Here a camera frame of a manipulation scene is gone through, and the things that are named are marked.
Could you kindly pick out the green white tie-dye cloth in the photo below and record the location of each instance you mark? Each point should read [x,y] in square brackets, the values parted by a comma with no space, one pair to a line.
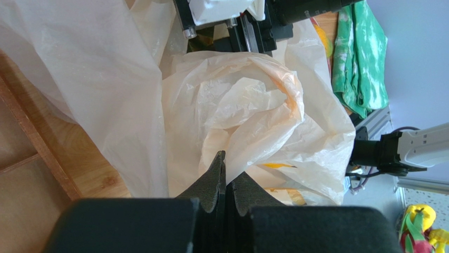
[358,77]

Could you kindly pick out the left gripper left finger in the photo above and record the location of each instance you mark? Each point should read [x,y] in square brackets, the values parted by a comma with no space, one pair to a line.
[210,188]

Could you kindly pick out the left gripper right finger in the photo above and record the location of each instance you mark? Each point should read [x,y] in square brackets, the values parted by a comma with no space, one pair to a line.
[244,193]

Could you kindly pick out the wooden compartment tray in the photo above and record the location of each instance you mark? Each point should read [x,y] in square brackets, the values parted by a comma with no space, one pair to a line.
[34,189]

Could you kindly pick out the banana print plastic bag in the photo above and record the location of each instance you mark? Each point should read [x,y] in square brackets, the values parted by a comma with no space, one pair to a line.
[159,115]

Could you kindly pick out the colourful fake fruit pile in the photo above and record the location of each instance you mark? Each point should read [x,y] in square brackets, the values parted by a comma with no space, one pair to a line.
[416,233]

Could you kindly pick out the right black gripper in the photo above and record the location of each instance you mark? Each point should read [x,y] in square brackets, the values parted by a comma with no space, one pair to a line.
[241,34]

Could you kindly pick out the yellow green fake mango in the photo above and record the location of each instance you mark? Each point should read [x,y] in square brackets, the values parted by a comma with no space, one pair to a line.
[328,45]

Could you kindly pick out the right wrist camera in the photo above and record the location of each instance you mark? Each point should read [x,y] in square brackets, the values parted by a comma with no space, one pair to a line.
[211,11]

